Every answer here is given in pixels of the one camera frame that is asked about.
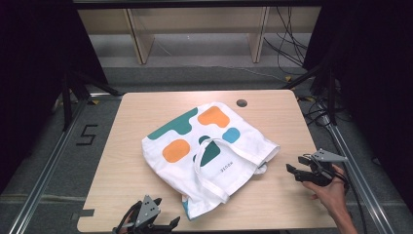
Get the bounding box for bundle of black cables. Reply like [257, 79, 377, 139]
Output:
[262, 6, 310, 78]

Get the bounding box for black metal stand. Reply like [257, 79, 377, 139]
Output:
[60, 68, 123, 132]
[280, 63, 339, 127]

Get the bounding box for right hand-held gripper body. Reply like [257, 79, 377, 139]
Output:
[300, 148, 349, 188]

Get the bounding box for light wooden shelf unit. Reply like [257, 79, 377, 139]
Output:
[77, 6, 322, 65]

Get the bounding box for white tote bag colourful patches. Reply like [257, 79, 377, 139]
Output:
[141, 101, 282, 221]

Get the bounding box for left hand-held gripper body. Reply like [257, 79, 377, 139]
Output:
[113, 194, 164, 234]

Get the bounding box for black overhead beam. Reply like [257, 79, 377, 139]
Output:
[72, 0, 323, 10]

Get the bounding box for aluminium floor rail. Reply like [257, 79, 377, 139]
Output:
[7, 93, 125, 234]
[319, 113, 395, 234]

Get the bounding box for black curtain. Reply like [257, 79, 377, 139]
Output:
[302, 0, 413, 209]
[0, 0, 109, 195]

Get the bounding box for black floor cables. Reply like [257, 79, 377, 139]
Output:
[297, 95, 336, 129]

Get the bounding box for person's right hand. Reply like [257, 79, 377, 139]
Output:
[301, 164, 351, 223]

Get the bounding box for person's left hand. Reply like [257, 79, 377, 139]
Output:
[118, 212, 134, 234]

